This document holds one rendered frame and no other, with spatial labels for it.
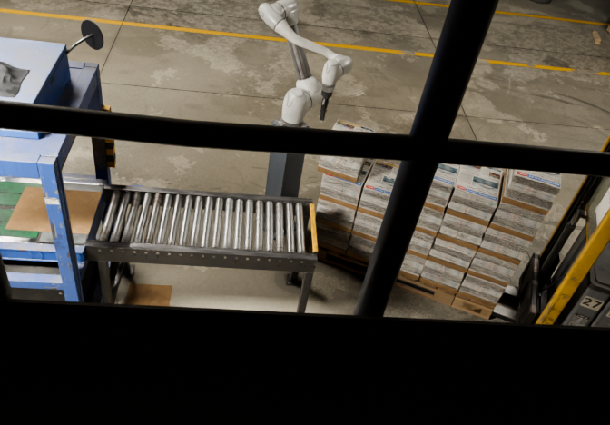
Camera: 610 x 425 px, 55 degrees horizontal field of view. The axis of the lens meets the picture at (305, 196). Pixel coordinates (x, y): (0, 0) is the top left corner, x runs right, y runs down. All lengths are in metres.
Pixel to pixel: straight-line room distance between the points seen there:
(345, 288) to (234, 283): 0.83
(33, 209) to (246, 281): 1.56
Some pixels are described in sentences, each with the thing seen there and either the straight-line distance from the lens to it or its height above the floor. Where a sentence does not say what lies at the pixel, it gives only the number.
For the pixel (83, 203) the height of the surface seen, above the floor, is 0.80.
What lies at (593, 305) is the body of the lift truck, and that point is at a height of 0.62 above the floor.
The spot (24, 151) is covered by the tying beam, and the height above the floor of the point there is 1.54.
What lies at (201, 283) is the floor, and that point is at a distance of 4.37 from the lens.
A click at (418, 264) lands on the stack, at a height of 0.30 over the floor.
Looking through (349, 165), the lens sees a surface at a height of 0.96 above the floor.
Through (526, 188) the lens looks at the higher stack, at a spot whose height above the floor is 1.22.
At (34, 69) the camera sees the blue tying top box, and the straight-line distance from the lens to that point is 3.25.
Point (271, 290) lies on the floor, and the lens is 4.36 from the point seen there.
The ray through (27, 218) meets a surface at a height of 0.80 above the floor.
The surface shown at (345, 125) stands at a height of 1.06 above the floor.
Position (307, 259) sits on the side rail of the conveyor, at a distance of 3.50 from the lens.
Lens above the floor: 3.34
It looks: 41 degrees down
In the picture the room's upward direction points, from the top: 10 degrees clockwise
